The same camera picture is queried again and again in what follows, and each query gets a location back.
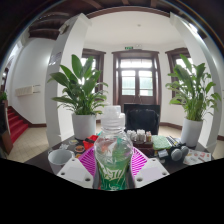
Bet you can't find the brown glazed double door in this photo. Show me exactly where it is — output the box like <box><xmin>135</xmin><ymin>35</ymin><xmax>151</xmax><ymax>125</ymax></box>
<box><xmin>111</xmin><ymin>49</ymin><xmax>163</xmax><ymax>108</ymax></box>

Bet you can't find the clear green-labelled drink bottle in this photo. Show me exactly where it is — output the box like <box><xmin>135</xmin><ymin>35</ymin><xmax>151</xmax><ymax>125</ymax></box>
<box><xmin>93</xmin><ymin>105</ymin><xmax>134</xmax><ymax>192</ymax></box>

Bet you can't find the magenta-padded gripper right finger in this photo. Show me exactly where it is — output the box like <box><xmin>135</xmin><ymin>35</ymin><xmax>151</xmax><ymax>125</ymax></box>
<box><xmin>129</xmin><ymin>147</ymin><xmax>170</xmax><ymax>189</ymax></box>

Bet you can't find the white wall radiator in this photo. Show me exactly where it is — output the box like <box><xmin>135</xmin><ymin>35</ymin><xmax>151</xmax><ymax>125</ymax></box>
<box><xmin>14</xmin><ymin>84</ymin><xmax>42</xmax><ymax>98</ymax></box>

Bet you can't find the red plastic box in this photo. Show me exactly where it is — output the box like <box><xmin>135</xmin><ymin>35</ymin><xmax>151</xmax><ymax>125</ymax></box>
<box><xmin>82</xmin><ymin>134</ymin><xmax>100</xmax><ymax>150</ymax></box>

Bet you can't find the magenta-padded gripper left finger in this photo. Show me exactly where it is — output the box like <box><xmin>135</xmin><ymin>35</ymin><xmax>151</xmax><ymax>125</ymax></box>
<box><xmin>56</xmin><ymin>147</ymin><xmax>98</xmax><ymax>189</ymax></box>

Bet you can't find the printed paper leaflet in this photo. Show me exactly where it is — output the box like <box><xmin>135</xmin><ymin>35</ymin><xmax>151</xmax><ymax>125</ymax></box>
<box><xmin>183</xmin><ymin>149</ymin><xmax>213</xmax><ymax>167</ymax></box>

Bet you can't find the white mug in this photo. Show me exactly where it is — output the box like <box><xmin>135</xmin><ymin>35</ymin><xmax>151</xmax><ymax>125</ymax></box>
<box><xmin>47</xmin><ymin>148</ymin><xmax>76</xmax><ymax>176</ymax></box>

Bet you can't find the red carpeted staircase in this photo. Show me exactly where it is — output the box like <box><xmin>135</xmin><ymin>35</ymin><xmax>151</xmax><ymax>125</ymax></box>
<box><xmin>6</xmin><ymin>105</ymin><xmax>31</xmax><ymax>145</ymax></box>

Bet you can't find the dark tray with small jars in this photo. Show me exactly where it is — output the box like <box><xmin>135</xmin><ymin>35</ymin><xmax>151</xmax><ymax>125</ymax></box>
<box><xmin>125</xmin><ymin>129</ymin><xmax>156</xmax><ymax>157</ymax></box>

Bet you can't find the potted plant in white pot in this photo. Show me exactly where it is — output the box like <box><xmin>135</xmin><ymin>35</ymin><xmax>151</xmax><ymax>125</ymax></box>
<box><xmin>165</xmin><ymin>63</ymin><xmax>223</xmax><ymax>148</ymax></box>
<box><xmin>47</xmin><ymin>54</ymin><xmax>109</xmax><ymax>141</ymax></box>

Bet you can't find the green cloth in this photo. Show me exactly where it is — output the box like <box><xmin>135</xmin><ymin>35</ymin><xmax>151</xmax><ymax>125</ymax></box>
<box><xmin>151</xmin><ymin>134</ymin><xmax>173</xmax><ymax>151</ymax></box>

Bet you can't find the small notice on pillar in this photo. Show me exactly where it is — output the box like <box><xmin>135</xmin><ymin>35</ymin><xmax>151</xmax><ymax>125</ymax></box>
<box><xmin>48</xmin><ymin>51</ymin><xmax>63</xmax><ymax>66</ymax></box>

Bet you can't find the black chair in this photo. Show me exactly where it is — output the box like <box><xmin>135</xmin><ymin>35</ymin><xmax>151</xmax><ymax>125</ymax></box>
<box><xmin>123</xmin><ymin>103</ymin><xmax>162</xmax><ymax>136</ymax></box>

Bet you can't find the brown framed window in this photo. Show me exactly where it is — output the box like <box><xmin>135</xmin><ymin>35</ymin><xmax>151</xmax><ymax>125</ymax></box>
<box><xmin>165</xmin><ymin>47</ymin><xmax>196</xmax><ymax>99</ymax></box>
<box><xmin>80</xmin><ymin>48</ymin><xmax>107</xmax><ymax>94</ymax></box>

